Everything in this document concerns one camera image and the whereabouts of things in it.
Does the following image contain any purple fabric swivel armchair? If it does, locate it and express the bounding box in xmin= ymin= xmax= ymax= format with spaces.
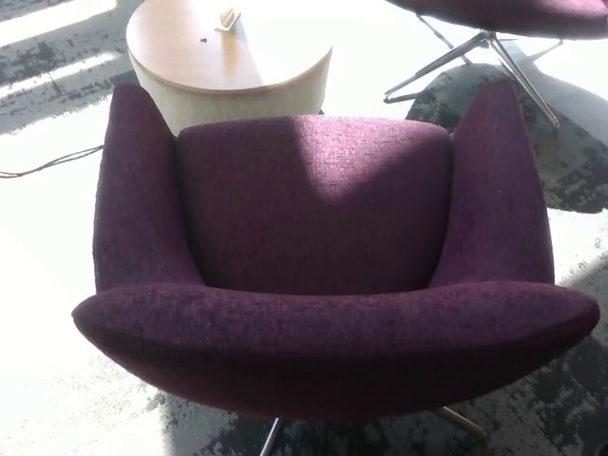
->
xmin=71 ymin=78 xmax=601 ymax=456

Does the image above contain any round wooden side table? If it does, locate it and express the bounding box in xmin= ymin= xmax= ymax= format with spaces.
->
xmin=125 ymin=0 xmax=333 ymax=137

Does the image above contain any small wooden card holder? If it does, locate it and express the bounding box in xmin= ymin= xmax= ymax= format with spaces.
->
xmin=213 ymin=4 xmax=245 ymax=33

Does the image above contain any purple chair with chrome base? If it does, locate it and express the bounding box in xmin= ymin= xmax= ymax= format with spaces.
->
xmin=383 ymin=0 xmax=608 ymax=130

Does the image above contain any thin black floor cable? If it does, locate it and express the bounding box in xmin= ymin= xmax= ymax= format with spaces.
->
xmin=0 ymin=143 xmax=106 ymax=179

